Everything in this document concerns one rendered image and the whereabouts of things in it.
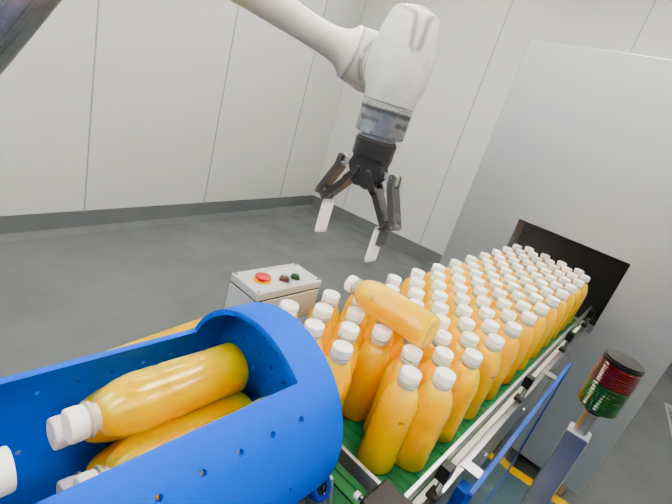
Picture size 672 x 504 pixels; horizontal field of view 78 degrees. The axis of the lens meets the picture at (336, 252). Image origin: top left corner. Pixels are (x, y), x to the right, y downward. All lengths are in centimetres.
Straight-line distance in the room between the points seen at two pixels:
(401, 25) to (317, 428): 59
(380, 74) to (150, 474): 61
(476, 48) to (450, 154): 108
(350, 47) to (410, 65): 17
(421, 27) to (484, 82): 415
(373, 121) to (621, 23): 418
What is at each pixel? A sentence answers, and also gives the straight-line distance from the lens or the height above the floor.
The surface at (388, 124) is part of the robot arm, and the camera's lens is 73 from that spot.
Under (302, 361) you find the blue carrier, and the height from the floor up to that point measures 122.
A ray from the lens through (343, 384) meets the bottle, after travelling 79.
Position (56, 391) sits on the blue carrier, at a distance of 65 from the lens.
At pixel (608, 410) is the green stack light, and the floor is 118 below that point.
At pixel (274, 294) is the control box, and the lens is 93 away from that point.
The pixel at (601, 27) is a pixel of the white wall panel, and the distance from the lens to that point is 482.
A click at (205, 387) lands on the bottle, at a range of 59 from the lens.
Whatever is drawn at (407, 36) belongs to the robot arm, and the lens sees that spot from 73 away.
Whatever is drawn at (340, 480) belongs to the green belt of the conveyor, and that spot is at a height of 90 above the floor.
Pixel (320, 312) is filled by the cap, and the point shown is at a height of 111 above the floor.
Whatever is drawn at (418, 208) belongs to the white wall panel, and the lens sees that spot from 502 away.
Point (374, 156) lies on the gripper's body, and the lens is 74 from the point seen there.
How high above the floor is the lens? 153
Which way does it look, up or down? 20 degrees down
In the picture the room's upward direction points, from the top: 17 degrees clockwise
